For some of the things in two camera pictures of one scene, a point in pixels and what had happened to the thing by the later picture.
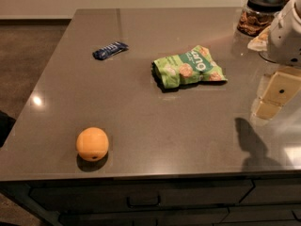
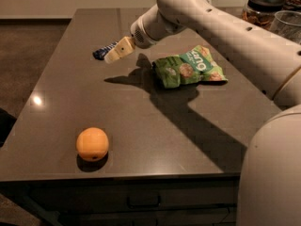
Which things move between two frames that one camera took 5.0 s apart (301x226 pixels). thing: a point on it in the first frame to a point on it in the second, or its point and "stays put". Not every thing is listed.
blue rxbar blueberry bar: x=112 y=49 stays put
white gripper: x=286 y=38 to x=138 y=32
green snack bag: x=190 y=68 stays put
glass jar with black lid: x=259 y=12 stays put
